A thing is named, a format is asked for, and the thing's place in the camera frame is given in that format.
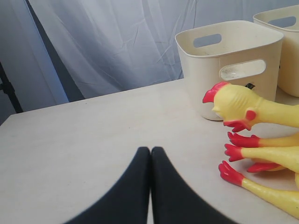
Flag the headless yellow rubber chicken body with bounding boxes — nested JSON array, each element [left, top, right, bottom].
[[218, 161, 299, 218]]

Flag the cream bin marked O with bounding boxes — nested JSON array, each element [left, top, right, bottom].
[[253, 5, 299, 97]]

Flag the cream bin marked X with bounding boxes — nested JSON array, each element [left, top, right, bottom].
[[175, 21, 284, 121]]

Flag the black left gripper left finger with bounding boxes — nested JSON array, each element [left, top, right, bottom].
[[67, 147, 150, 224]]

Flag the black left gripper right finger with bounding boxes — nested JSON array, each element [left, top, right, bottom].
[[151, 147, 235, 224]]

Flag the yellow rubber chicken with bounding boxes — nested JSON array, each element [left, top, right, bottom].
[[225, 132, 299, 173], [202, 81, 299, 133]]

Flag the black frame beside table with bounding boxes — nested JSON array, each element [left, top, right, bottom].
[[0, 64, 23, 113]]

